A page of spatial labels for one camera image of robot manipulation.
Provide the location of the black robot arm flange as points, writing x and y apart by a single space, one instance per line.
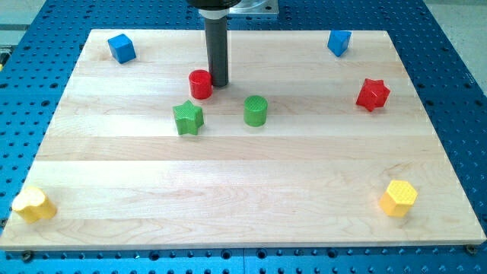
213 9

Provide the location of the green star block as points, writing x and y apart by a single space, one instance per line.
188 118

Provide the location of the red star block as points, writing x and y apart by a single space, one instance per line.
373 94

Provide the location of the green cylinder block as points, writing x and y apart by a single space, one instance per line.
255 111

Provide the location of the light wooden board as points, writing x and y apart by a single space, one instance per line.
122 177

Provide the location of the red cylinder block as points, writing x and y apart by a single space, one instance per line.
200 84

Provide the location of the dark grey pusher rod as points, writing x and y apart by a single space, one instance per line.
216 36

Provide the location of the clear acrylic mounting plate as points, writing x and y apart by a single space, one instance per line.
256 7

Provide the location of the blue triangular block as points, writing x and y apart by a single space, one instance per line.
338 41

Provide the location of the blue cube block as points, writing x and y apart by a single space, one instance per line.
121 48

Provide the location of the yellow hexagon block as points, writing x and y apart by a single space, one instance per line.
398 198

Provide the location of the yellow heart block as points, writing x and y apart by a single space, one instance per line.
32 204

